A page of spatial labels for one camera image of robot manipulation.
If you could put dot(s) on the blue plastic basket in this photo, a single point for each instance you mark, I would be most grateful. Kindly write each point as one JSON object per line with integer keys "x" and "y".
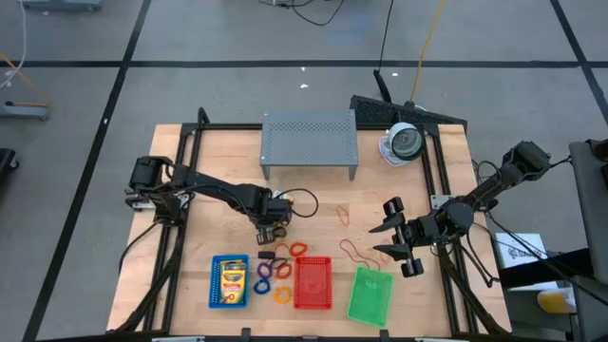
{"x": 214, "y": 285}

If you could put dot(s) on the white printed cardboard box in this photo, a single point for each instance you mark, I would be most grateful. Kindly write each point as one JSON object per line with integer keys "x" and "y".
{"x": 513, "y": 242}

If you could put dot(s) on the black caster foot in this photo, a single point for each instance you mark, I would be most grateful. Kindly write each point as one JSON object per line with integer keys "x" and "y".
{"x": 7, "y": 159}

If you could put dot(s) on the black table edge clamp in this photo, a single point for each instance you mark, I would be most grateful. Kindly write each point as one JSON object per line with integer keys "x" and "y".
{"x": 245, "y": 335}
{"x": 385, "y": 336}

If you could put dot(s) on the grey perforated metal riser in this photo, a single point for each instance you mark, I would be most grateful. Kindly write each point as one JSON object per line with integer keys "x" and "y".
{"x": 309, "y": 142}

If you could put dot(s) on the green plastic basket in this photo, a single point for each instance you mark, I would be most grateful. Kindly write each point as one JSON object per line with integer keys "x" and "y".
{"x": 370, "y": 304}

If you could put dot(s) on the grey stand base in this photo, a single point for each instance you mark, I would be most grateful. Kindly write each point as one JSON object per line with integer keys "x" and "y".
{"x": 62, "y": 5}
{"x": 24, "y": 113}

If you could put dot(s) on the large red-brown rubber band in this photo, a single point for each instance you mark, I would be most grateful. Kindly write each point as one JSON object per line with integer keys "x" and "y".
{"x": 341, "y": 243}

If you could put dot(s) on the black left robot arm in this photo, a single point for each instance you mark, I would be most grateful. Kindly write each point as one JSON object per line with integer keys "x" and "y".
{"x": 209, "y": 183}

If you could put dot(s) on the yellow plastic object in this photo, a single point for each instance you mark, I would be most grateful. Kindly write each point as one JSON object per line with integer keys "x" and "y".
{"x": 556, "y": 301}

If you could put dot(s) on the red plastic basket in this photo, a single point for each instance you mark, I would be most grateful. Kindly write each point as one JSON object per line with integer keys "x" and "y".
{"x": 304, "y": 266}

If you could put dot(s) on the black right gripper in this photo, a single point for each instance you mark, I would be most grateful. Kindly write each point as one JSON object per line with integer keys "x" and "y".
{"x": 427, "y": 228}

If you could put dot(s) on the orange rubber band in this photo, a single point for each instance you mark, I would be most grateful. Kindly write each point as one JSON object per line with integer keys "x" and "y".
{"x": 343, "y": 225}

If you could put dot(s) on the black side desk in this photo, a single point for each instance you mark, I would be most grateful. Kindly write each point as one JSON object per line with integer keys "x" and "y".
{"x": 546, "y": 280}

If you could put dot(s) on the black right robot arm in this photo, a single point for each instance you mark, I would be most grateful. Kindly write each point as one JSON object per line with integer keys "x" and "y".
{"x": 494, "y": 187}

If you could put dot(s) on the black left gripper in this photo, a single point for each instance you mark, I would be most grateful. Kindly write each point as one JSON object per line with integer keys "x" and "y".
{"x": 273, "y": 214}

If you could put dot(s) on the white round spot lamp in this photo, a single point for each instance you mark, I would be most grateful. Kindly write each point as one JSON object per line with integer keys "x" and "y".
{"x": 406, "y": 142}

